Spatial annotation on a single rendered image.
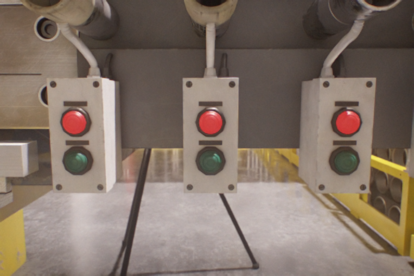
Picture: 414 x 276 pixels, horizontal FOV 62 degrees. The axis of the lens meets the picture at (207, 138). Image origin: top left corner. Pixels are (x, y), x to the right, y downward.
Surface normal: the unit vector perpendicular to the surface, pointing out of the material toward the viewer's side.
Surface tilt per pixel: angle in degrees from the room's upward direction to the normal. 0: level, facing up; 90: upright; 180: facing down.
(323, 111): 90
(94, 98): 90
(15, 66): 90
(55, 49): 90
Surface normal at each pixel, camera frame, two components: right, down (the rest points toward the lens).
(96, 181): 0.00, 0.13
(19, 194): 1.00, 0.00
